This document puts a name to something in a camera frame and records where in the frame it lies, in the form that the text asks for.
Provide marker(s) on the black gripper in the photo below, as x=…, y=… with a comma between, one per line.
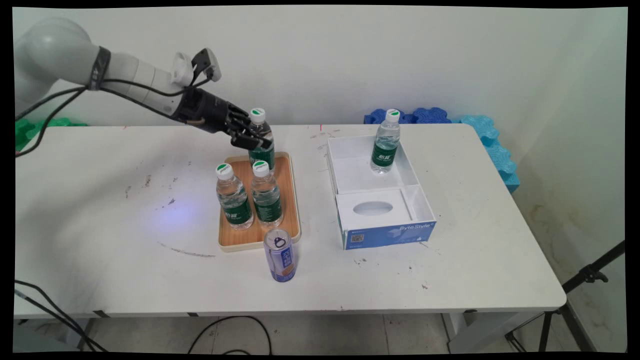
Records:
x=205, y=110

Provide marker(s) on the water bottle green label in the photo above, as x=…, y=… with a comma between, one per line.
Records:
x=268, y=202
x=384, y=152
x=262, y=156
x=236, y=207

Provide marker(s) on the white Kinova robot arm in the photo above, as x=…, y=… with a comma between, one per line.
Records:
x=60, y=50

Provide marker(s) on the wooden tray white rim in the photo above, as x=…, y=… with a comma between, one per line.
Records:
x=287, y=180

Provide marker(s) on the blue drink can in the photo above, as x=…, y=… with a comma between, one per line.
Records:
x=281, y=260

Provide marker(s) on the white blue cardboard box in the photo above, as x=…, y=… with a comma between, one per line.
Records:
x=385, y=234

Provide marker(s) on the dark blue foam mat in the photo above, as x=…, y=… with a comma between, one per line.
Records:
x=430, y=116

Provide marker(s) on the green foam mat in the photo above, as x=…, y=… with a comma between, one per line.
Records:
x=60, y=122

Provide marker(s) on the light blue foam mat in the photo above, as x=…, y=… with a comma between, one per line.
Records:
x=495, y=150

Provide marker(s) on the white table leg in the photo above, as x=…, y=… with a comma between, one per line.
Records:
x=480, y=330

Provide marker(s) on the black tripod stand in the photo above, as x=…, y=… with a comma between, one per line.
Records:
x=590, y=275

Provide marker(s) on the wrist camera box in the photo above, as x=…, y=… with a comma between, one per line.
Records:
x=206, y=62

